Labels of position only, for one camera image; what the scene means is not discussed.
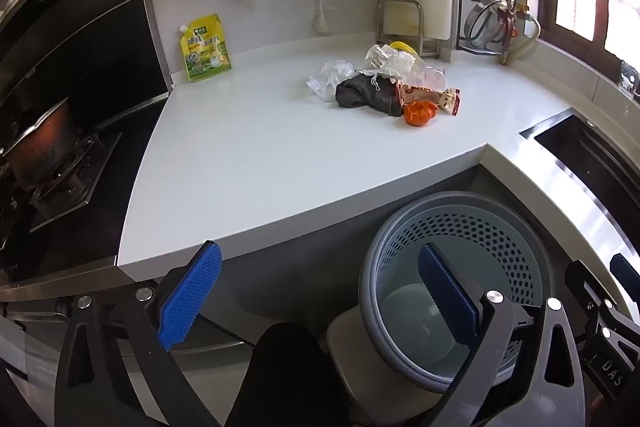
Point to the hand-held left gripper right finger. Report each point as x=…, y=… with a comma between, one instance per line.
x=447, y=294

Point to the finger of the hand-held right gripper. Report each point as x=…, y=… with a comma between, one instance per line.
x=627, y=268
x=585, y=279

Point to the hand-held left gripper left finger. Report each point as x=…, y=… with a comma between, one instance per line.
x=192, y=294

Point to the grey perforated waste basket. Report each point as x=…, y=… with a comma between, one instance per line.
x=450, y=217

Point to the brown white snack wrapper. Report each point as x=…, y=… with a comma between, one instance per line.
x=435, y=98

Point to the black bag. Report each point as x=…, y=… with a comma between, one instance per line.
x=362, y=94

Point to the clear plastic cup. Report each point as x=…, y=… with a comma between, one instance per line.
x=417, y=74

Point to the white paper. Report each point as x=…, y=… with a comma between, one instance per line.
x=387, y=62

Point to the clear plastic wrap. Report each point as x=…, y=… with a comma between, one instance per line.
x=327, y=79

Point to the yellow rimmed lid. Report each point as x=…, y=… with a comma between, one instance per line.
x=402, y=46

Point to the black kitchen sink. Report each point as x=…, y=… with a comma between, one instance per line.
x=585, y=157

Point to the person's leg in black pants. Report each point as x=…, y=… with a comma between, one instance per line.
x=285, y=382

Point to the black gas stove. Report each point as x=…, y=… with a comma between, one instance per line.
x=65, y=192

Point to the dark frying pan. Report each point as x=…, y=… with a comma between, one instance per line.
x=42, y=142

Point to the yellow green spout pouch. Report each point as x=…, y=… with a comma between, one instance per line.
x=205, y=52

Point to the glass pot lid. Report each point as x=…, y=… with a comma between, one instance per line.
x=482, y=24

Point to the steel cutting board rack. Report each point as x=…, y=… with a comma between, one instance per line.
x=400, y=14

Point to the white blue bottle brush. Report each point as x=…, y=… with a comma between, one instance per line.
x=320, y=14

